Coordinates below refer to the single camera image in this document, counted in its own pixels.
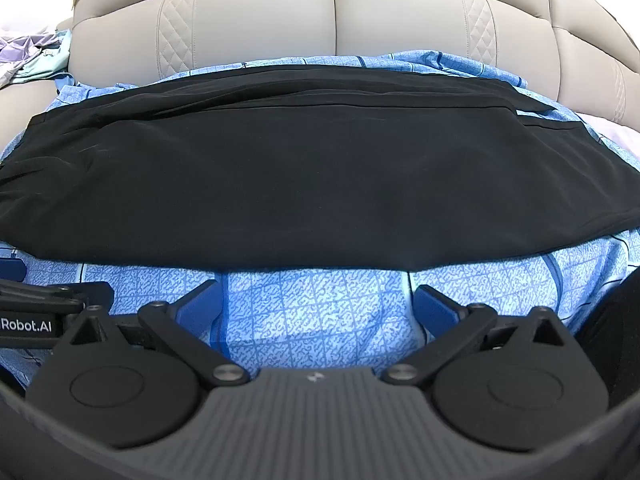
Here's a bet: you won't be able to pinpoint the lavender cloth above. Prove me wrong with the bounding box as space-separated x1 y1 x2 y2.
582 112 640 173

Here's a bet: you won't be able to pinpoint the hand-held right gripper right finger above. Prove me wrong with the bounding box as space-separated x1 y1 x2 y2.
382 284 577 387

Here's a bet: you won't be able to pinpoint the blue plaid blanket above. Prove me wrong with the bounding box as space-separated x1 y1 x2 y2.
0 50 640 392

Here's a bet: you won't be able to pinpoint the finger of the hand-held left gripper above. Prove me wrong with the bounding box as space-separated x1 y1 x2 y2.
0 257 115 312

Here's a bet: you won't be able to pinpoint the light teal cloth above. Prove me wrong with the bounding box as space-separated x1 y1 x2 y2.
10 30 73 85

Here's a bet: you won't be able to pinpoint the black pants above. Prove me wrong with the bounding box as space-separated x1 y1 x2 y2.
0 62 640 272

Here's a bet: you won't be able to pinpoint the purple cloth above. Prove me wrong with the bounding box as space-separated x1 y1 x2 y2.
0 30 62 88

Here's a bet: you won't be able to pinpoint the dark cloth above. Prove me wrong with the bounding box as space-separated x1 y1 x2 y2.
575 274 640 413

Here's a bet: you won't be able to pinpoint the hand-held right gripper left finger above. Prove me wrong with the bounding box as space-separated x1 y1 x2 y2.
63 280 252 387

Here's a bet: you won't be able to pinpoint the beige leather sofa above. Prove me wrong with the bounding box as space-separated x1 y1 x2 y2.
0 0 640 161

